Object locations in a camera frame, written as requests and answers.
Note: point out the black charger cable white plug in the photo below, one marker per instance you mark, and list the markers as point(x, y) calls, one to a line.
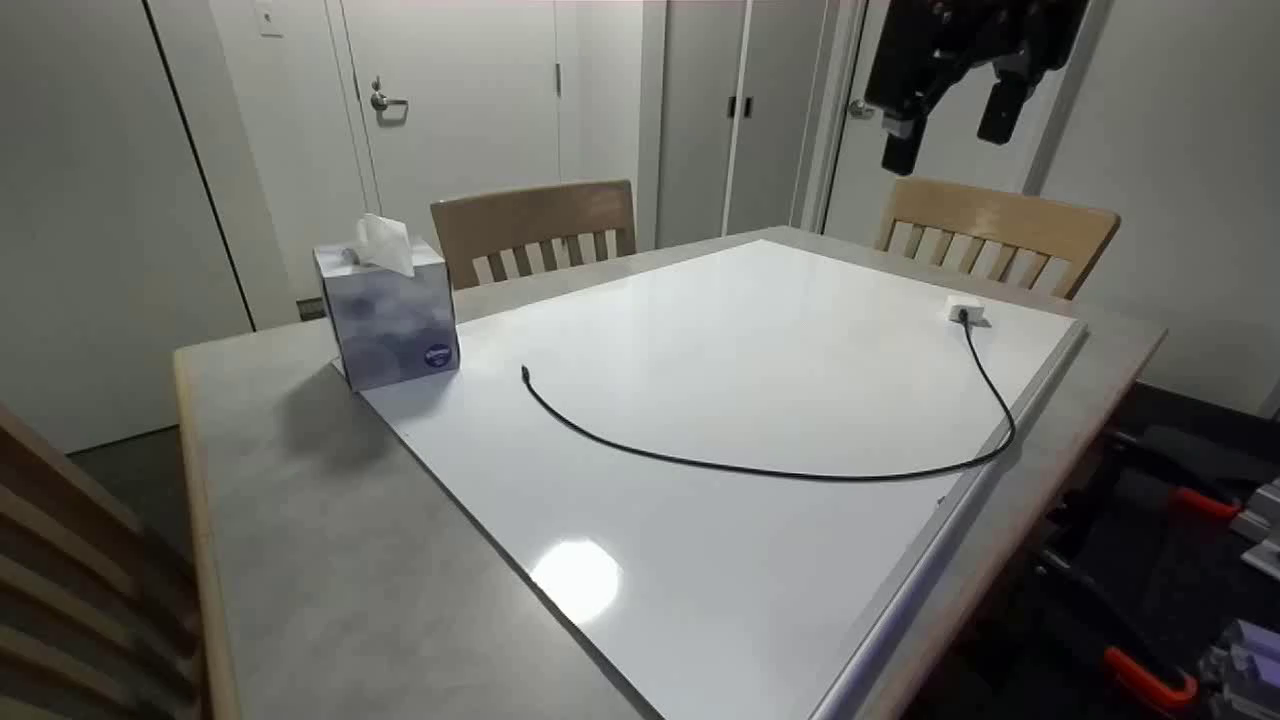
point(965, 317)

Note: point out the large white board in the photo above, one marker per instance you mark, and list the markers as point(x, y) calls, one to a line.
point(728, 598)

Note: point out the wooden chair near tissue box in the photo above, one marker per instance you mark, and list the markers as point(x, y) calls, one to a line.
point(536, 230)

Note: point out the blue tissue box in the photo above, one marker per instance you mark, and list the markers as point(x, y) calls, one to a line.
point(388, 305)

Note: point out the light wooden chair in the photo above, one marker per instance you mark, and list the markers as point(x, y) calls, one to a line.
point(1054, 240)

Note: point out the orange black clamp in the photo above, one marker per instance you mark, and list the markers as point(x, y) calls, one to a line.
point(1189, 493)
point(1115, 647)

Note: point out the dark wooden chair foreground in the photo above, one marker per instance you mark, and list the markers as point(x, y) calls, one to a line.
point(98, 612)

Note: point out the silver door handle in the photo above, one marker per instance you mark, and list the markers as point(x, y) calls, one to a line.
point(386, 108)

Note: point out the white wall switch plate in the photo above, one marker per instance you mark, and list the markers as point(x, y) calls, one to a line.
point(270, 20)

